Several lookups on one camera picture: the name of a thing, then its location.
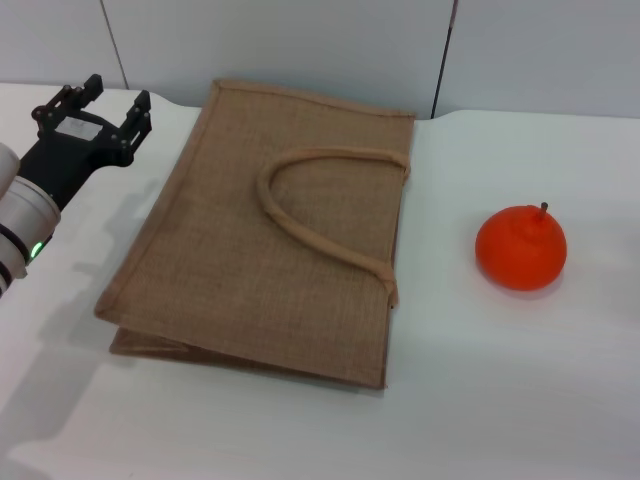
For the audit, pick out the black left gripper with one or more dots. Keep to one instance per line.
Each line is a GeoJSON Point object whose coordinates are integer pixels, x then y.
{"type": "Point", "coordinates": [65, 160]}

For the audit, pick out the brown jute handbag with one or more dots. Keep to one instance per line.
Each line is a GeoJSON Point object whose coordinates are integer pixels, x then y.
{"type": "Point", "coordinates": [260, 280]}

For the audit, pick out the orange fruit with stem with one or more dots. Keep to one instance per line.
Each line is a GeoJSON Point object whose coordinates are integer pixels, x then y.
{"type": "Point", "coordinates": [520, 255]}

